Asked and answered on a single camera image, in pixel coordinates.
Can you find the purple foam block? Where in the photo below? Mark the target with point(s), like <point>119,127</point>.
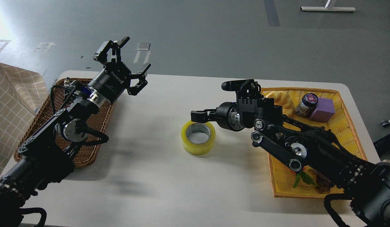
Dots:
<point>324,110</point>

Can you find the small dark glass jar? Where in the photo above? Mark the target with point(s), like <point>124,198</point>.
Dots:
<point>306,105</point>

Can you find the orange toy carrot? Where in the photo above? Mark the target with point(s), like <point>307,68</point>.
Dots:
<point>303,176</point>

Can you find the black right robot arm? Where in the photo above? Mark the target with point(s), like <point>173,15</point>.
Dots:
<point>296,144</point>

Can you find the white metal stand base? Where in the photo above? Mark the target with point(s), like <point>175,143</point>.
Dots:
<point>328,6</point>

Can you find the brown toy animal figure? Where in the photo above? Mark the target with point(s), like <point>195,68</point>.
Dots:
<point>324,184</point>

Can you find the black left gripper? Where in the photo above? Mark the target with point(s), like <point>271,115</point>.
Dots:
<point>110,82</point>

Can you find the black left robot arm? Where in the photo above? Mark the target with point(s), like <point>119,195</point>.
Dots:
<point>47,155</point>

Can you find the beige checked cloth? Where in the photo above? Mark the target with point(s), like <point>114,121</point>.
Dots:
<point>22,93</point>

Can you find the toy croissant bread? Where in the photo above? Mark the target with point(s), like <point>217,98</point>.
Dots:
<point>284,99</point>

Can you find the yellow packing tape roll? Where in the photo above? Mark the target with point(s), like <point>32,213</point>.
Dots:
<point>198,138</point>

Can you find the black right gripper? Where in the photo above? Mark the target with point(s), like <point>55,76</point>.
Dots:
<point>226,116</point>

